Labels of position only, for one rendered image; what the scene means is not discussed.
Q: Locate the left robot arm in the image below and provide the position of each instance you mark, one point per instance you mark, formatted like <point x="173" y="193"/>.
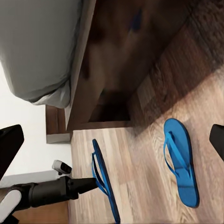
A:
<point x="24" y="196"/>

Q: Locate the sliding door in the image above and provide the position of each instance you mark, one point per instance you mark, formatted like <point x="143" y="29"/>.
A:
<point x="56" y="213"/>

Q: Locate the sandal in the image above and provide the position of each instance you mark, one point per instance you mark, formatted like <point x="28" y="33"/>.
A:
<point x="106" y="185"/>
<point x="177" y="141"/>

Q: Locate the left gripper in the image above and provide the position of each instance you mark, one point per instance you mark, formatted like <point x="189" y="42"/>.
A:
<point x="65" y="189"/>

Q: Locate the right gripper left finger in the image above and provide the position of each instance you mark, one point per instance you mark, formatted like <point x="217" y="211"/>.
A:
<point x="11" y="140"/>

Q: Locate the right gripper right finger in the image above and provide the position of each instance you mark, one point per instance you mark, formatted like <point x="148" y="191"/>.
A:
<point x="217" y="139"/>

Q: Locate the bed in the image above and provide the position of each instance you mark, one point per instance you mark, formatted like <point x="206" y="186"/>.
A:
<point x="86" y="56"/>

